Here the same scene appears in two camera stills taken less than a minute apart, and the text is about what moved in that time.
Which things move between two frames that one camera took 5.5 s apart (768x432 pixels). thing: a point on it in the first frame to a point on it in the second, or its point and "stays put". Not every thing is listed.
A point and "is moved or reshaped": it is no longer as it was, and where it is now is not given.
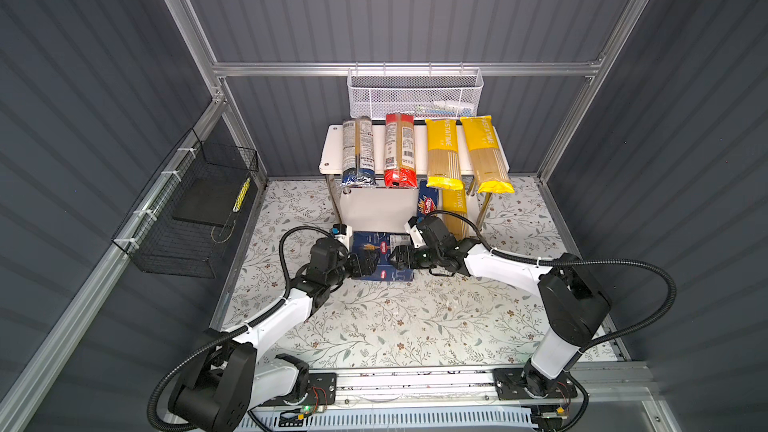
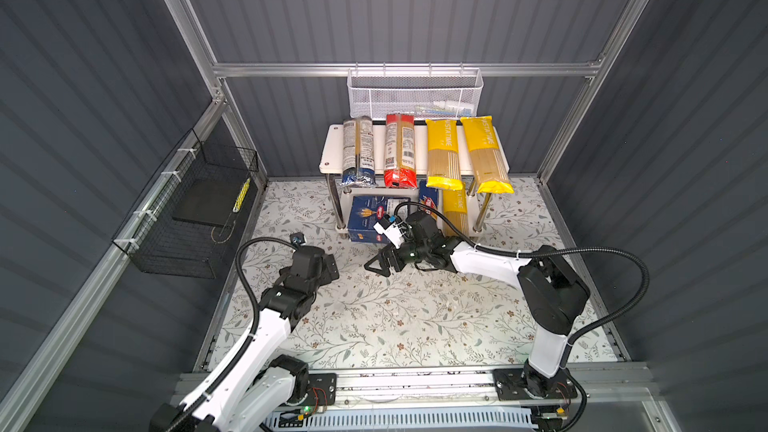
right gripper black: [408, 251] stays put
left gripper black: [369, 266] to [331, 272]
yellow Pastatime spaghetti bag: [489, 167] stays put
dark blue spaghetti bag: [358, 152] stays put
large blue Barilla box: [382, 242] is moved or reshaped
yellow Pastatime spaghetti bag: [444, 168] stays put
